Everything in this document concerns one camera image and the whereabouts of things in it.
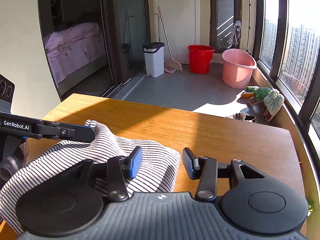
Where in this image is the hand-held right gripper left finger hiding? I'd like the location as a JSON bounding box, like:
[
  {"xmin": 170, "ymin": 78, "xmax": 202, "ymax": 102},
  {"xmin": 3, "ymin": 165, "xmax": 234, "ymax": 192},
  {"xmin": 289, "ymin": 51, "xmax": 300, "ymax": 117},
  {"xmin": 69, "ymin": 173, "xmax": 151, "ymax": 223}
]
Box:
[{"xmin": 64, "ymin": 146, "xmax": 143, "ymax": 202}]

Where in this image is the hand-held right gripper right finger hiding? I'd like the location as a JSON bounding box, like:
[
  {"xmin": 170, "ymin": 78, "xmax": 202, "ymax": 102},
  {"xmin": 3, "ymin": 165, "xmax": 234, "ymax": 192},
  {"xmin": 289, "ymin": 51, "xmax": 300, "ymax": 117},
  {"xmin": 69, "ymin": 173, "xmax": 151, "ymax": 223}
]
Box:
[{"xmin": 182, "ymin": 147, "xmax": 266, "ymax": 202}]

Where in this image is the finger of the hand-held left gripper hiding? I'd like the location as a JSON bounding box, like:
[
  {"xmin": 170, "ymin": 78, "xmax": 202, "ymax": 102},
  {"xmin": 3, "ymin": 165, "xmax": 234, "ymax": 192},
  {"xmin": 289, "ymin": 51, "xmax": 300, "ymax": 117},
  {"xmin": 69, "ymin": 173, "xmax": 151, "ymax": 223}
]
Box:
[{"xmin": 35, "ymin": 120, "xmax": 97, "ymax": 143}]

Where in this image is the striped knit sweater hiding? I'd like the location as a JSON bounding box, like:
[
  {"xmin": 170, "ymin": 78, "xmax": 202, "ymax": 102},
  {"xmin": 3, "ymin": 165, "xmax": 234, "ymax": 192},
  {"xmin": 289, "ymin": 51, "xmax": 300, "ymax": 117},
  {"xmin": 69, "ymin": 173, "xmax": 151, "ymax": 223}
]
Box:
[{"xmin": 0, "ymin": 119, "xmax": 181, "ymax": 235}]

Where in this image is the person's left hand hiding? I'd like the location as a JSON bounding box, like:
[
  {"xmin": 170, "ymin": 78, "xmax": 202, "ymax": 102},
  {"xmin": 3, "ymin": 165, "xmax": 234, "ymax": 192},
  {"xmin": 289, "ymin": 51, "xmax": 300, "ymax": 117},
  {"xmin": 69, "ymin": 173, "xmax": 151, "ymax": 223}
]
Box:
[{"xmin": 19, "ymin": 140, "xmax": 30, "ymax": 164}]

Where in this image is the beige knit slipper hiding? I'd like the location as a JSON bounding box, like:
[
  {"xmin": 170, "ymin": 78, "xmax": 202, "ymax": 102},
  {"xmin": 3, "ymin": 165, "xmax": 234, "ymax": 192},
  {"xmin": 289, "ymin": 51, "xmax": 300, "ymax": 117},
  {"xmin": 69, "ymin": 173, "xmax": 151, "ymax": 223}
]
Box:
[{"xmin": 225, "ymin": 113, "xmax": 247, "ymax": 122}]

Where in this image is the bed with pink bedding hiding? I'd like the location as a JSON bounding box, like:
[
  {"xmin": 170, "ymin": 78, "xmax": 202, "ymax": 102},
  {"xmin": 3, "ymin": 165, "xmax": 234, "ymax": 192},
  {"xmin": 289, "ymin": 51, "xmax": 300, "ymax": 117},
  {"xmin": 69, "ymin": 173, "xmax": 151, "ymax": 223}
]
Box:
[{"xmin": 44, "ymin": 22, "xmax": 107, "ymax": 88}]

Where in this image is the green slipper orange sole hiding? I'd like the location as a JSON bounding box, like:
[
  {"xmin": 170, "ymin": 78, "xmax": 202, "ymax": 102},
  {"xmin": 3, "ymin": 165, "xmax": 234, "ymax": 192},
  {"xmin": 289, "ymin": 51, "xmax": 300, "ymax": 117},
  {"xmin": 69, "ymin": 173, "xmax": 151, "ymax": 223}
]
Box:
[{"xmin": 244, "ymin": 86, "xmax": 260, "ymax": 98}]

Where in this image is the broom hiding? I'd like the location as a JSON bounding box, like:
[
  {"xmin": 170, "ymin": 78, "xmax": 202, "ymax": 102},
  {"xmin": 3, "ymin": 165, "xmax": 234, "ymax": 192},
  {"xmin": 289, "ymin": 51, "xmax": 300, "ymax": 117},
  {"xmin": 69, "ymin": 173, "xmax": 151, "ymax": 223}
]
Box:
[{"xmin": 154, "ymin": 7, "xmax": 183, "ymax": 74}]

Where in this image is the pink plastic basin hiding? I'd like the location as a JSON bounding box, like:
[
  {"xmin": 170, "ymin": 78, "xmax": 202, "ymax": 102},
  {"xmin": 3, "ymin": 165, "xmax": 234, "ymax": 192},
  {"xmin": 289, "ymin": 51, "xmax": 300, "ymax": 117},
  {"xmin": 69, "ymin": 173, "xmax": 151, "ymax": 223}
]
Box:
[{"xmin": 222, "ymin": 49, "xmax": 257, "ymax": 89}]

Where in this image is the white trash bin black lid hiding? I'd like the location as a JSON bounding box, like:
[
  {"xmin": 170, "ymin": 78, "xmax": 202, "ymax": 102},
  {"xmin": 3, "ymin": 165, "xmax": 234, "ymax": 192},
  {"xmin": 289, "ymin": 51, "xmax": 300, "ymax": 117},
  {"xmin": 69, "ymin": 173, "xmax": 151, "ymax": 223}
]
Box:
[{"xmin": 142, "ymin": 42, "xmax": 165, "ymax": 78}]

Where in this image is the white green knit slipper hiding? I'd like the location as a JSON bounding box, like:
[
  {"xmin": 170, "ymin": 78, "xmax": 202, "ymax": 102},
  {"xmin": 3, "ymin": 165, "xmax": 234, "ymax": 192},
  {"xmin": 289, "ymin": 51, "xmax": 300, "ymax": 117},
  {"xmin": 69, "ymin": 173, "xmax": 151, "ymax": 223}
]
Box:
[{"xmin": 262, "ymin": 89, "xmax": 285, "ymax": 123}]

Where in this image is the red plastic bucket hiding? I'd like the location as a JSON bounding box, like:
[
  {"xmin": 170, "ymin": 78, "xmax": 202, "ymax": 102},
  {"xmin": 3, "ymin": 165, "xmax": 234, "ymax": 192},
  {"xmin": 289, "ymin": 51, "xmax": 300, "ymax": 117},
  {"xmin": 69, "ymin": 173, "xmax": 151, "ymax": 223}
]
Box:
[{"xmin": 187, "ymin": 44, "xmax": 215, "ymax": 75}]

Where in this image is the grey hanging cloth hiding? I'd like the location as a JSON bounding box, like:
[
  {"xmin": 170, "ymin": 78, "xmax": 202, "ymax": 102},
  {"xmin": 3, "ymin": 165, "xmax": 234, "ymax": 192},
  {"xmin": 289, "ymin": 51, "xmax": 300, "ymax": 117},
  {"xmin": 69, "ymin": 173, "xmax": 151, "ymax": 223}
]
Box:
[{"xmin": 230, "ymin": 20, "xmax": 242, "ymax": 48}]

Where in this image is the dark framed glass door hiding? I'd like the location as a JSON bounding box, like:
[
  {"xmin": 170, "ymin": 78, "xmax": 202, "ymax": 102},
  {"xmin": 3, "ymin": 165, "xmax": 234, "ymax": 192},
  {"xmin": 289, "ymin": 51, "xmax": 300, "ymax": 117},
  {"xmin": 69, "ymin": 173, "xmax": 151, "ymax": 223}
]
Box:
[{"xmin": 209, "ymin": 0, "xmax": 243, "ymax": 54}]

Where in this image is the thin metal pole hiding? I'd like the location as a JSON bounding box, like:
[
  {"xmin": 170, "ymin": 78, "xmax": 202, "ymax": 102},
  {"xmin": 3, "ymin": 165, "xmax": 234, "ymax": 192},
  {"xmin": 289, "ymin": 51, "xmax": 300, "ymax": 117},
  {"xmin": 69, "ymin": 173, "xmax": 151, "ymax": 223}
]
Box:
[{"xmin": 246, "ymin": 0, "xmax": 252, "ymax": 53}]

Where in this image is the dark sliding door frame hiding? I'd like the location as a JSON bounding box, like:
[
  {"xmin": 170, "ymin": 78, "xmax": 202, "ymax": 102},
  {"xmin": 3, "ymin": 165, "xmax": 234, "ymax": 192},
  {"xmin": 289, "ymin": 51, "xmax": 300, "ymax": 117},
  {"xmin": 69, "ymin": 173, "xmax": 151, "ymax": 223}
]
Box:
[{"xmin": 101, "ymin": 0, "xmax": 150, "ymax": 98}]

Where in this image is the dark window frame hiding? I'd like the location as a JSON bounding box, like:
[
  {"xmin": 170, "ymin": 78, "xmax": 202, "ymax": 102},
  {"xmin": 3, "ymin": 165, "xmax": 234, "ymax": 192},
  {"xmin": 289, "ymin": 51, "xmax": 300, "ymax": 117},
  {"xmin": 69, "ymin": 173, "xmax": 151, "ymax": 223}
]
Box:
[{"xmin": 252, "ymin": 0, "xmax": 320, "ymax": 155}]

